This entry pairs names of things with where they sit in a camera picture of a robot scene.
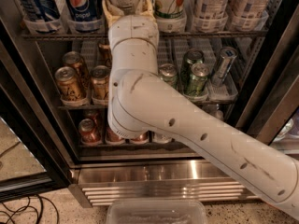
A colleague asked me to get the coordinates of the wire shelf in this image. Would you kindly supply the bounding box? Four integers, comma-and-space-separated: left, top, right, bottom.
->
21, 30, 268, 41
58, 101, 234, 110

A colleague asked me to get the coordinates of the blue pepsi can front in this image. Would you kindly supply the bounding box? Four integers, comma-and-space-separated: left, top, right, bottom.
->
65, 0, 102, 21

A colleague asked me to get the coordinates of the left glass fridge door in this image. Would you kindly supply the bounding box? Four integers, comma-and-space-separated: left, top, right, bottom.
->
0, 19, 72, 201

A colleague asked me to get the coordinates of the white labelled can far right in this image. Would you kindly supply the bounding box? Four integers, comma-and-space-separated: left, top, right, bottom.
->
231, 0, 270, 19

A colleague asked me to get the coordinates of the right glass fridge door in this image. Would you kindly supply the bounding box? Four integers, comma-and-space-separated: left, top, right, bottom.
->
247, 7, 299, 159

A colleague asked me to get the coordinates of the gold can back centre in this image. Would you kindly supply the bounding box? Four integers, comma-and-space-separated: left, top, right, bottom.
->
98, 43, 112, 67

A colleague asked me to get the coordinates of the black cable on floor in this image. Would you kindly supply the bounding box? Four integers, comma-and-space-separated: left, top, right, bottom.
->
0, 194, 60, 224

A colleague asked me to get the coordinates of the blue pepsi can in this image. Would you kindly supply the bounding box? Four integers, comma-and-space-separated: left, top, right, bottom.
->
20, 0, 60, 22
65, 0, 102, 21

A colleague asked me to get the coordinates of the green can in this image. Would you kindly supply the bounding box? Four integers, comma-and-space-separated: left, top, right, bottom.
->
159, 63, 178, 89
185, 63, 209, 97
180, 49, 205, 85

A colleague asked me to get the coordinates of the clear water bottle left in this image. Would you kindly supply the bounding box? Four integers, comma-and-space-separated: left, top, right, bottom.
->
152, 133, 172, 144

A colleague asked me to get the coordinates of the blue pepsi can left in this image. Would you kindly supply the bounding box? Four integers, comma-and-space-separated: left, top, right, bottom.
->
20, 0, 60, 22

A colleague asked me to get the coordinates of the green can front right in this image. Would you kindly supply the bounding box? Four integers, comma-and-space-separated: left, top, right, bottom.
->
185, 63, 209, 97

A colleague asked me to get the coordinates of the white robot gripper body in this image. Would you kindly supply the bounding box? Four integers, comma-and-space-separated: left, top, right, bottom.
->
108, 15, 159, 48

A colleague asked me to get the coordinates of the glass fridge door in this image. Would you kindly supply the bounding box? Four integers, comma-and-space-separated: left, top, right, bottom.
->
247, 7, 299, 159
0, 19, 72, 201

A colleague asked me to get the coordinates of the white labelled can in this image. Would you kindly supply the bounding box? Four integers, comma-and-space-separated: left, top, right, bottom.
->
194, 0, 228, 20
231, 0, 270, 19

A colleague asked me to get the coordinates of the green can back right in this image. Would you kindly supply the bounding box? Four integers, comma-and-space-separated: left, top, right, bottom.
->
180, 49, 205, 85

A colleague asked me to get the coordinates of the middle wire shelf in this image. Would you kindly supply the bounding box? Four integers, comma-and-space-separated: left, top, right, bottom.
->
58, 101, 234, 110

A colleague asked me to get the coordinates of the gold can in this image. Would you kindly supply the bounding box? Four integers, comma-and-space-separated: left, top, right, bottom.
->
98, 43, 112, 67
54, 66, 86, 101
63, 51, 90, 90

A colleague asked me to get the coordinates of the clear plastic bin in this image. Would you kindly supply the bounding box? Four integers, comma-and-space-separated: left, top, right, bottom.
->
106, 199, 208, 224

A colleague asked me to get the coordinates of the gold can front left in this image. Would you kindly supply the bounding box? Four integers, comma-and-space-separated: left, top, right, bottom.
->
54, 66, 86, 101

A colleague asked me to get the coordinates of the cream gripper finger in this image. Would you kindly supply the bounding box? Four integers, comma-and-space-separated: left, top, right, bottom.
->
136, 0, 155, 21
102, 0, 124, 27

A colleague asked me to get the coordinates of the steel fridge bottom grille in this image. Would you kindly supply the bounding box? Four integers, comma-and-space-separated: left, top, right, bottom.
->
69, 160, 256, 208

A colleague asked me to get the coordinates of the red can front left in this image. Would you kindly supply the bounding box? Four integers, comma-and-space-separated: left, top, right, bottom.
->
78, 119, 101, 143

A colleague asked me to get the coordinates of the silver slim can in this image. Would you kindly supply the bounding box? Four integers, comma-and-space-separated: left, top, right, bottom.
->
211, 47, 238, 87

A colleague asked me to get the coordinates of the top wire shelf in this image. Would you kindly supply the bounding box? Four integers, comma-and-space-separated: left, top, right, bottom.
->
21, 30, 268, 41

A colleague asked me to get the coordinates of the clear water bottle right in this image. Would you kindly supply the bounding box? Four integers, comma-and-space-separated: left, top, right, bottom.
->
212, 110, 224, 120

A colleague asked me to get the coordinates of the gold can back left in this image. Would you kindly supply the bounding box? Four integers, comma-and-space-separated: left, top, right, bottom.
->
63, 51, 90, 90

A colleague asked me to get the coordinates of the clear water bottle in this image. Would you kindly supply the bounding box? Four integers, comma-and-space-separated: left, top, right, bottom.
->
212, 110, 224, 120
152, 133, 172, 144

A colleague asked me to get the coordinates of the green can centre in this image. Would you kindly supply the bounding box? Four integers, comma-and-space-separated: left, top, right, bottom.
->
159, 63, 178, 89

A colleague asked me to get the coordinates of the red can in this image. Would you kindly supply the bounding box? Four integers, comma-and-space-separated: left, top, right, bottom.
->
78, 119, 101, 143
106, 127, 125, 144
131, 133, 149, 143

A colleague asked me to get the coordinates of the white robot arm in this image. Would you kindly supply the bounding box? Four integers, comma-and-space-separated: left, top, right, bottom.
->
102, 0, 299, 219

